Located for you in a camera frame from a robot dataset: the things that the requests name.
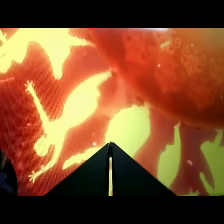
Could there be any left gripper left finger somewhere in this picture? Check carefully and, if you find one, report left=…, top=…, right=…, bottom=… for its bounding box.
left=45, top=142, right=111, bottom=197

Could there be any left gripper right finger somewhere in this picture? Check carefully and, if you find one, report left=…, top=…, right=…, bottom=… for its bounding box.
left=110, top=141, right=177, bottom=197

